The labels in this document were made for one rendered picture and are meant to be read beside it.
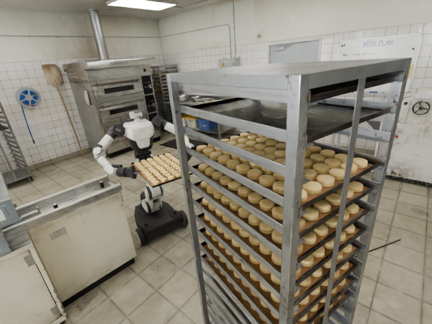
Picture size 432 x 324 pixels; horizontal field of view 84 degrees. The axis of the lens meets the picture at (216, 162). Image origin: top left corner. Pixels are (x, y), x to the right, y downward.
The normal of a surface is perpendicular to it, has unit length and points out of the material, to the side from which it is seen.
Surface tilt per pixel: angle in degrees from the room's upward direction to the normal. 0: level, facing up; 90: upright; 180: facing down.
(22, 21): 90
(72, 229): 90
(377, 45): 90
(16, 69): 90
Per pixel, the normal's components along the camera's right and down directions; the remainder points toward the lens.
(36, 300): 0.69, 0.25
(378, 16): -0.64, 0.35
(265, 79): -0.83, 0.28
